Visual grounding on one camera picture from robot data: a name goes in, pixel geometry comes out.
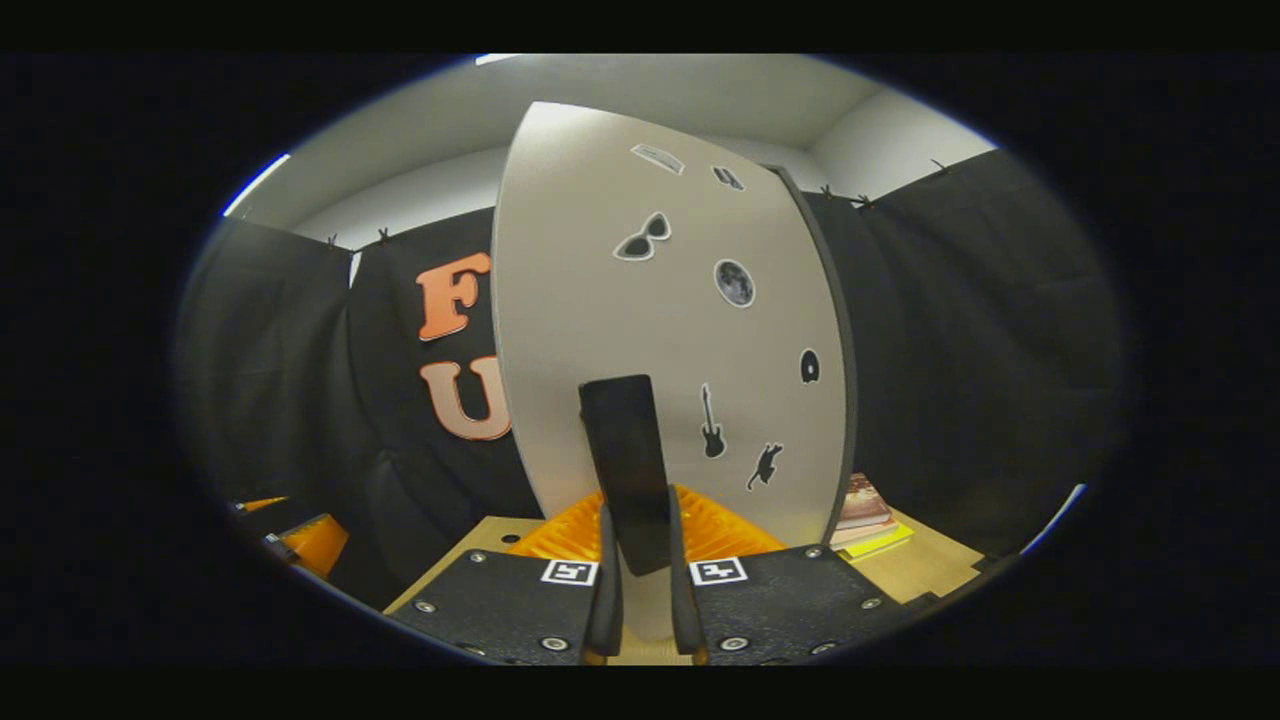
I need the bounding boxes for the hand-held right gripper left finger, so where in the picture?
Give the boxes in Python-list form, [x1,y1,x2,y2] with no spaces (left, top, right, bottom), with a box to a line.
[386,488,625,667]

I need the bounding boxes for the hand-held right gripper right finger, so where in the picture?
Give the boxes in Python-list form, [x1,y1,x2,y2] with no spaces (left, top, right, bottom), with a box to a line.
[666,484,939,667]

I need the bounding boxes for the black door handle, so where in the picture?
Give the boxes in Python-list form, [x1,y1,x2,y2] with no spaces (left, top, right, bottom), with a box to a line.
[578,374,673,578]

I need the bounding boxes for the grey cabinet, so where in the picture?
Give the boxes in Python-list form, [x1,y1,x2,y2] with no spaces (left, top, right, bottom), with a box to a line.
[765,163,861,549]

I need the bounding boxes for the beige cabinet door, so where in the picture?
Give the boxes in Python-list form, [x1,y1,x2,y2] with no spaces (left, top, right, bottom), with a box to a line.
[490,100,849,643]

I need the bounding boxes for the stack of brown books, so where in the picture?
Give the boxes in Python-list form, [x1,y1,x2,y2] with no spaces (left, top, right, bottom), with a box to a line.
[830,472,896,546]

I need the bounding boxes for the yellow book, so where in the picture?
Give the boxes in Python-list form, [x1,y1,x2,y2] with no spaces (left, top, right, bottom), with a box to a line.
[838,522,916,563]

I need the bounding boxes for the black backdrop cloth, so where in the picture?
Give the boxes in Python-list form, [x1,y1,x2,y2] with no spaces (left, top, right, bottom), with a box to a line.
[175,148,1136,611]

